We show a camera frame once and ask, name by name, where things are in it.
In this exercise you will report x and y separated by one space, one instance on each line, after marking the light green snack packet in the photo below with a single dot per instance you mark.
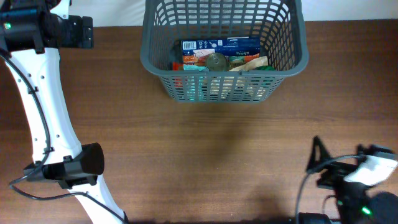
195 84

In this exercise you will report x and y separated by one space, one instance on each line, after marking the silver tin can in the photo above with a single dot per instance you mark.
217 62

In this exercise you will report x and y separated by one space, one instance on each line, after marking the San Remo spaghetti packet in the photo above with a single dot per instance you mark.
177 80

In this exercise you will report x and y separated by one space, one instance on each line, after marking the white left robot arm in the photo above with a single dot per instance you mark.
32 33

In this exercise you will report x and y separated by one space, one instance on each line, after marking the blue tissue box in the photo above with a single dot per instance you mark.
196 51

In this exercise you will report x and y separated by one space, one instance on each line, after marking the green lid jar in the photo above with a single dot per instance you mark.
266 68

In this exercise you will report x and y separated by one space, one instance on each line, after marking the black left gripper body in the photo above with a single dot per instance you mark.
73 33

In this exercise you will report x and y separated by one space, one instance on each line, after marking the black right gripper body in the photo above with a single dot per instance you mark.
337 178

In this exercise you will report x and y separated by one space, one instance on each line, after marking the beige paper pouch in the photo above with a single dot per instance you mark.
251 65

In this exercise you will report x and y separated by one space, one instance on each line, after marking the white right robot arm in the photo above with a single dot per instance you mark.
351 177

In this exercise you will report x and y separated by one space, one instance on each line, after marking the grey plastic basket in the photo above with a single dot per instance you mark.
278 24

